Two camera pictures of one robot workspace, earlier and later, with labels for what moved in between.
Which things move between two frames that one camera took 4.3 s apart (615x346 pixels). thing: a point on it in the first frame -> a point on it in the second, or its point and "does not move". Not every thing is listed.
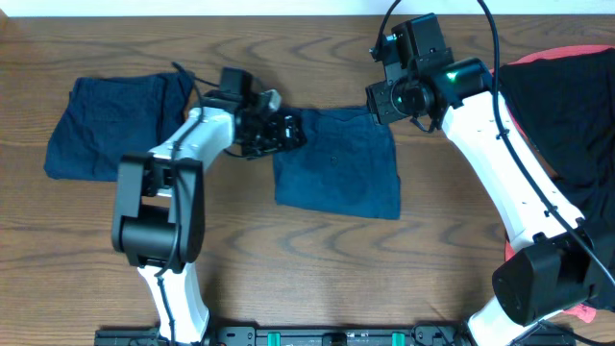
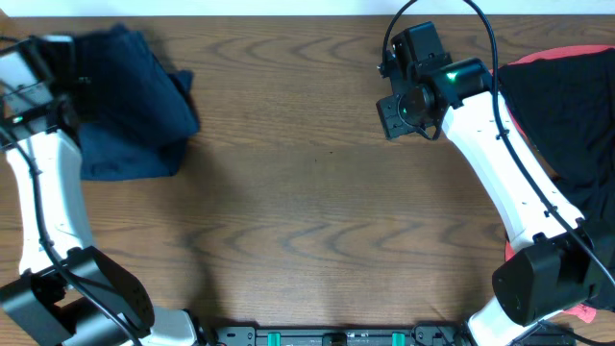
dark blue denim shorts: [346, 164] -> [123, 81]
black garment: [570, 99] does not move
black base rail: [333, 335] does not move
